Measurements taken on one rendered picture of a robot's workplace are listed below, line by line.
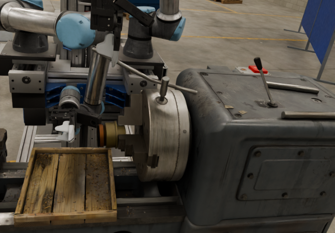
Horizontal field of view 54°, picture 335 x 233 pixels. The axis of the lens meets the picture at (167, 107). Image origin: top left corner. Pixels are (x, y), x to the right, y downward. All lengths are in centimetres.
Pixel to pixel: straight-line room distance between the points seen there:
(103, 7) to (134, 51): 71
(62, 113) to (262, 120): 66
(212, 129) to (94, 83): 60
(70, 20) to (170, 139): 50
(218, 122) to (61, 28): 60
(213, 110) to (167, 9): 63
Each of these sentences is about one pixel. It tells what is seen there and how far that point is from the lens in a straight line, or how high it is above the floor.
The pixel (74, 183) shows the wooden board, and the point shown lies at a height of 88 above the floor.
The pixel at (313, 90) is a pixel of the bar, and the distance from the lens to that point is 131.
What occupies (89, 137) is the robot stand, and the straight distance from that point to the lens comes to 191.
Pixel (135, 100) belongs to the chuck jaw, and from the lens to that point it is 110.
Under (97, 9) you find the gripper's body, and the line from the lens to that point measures 87.
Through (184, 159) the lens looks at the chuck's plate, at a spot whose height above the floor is 109.
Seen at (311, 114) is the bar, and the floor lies 127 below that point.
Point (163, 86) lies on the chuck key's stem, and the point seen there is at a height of 129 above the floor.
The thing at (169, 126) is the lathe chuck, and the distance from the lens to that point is 98.
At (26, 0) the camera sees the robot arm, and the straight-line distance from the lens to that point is 153.
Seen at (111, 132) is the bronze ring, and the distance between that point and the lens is 107.
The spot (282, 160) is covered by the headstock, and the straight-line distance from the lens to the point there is 109.
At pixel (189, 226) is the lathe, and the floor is 86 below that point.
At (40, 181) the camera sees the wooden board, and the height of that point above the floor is 89.
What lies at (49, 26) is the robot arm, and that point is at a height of 136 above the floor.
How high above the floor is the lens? 167
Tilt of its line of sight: 26 degrees down
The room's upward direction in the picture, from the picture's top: 9 degrees clockwise
